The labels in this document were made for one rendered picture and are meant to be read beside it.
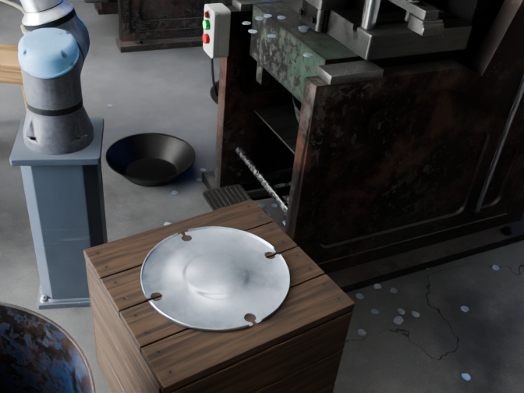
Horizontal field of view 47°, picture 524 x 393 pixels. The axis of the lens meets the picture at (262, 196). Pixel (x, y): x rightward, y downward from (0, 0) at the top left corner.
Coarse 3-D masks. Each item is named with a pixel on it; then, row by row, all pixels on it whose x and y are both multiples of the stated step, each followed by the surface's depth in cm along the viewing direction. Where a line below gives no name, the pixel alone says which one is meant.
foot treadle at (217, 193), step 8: (208, 192) 172; (216, 192) 173; (224, 192) 173; (232, 192) 173; (240, 192) 174; (256, 192) 177; (264, 192) 177; (280, 192) 178; (288, 192) 179; (208, 200) 169; (216, 200) 169; (224, 200) 169; (232, 200) 170; (240, 200) 170; (216, 208) 166
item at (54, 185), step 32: (96, 128) 140; (32, 160) 127; (64, 160) 128; (96, 160) 130; (32, 192) 134; (64, 192) 134; (96, 192) 138; (32, 224) 140; (64, 224) 139; (96, 224) 143; (64, 256) 145; (64, 288) 151
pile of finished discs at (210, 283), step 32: (160, 256) 120; (192, 256) 121; (224, 256) 121; (256, 256) 123; (160, 288) 113; (192, 288) 113; (224, 288) 114; (256, 288) 115; (288, 288) 115; (192, 320) 107; (224, 320) 108; (256, 320) 108
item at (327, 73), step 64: (512, 0) 144; (448, 64) 146; (512, 64) 152; (320, 128) 136; (384, 128) 143; (448, 128) 157; (512, 128) 169; (320, 192) 149; (384, 192) 161; (448, 192) 174; (512, 192) 187; (320, 256) 163; (384, 256) 175; (448, 256) 179
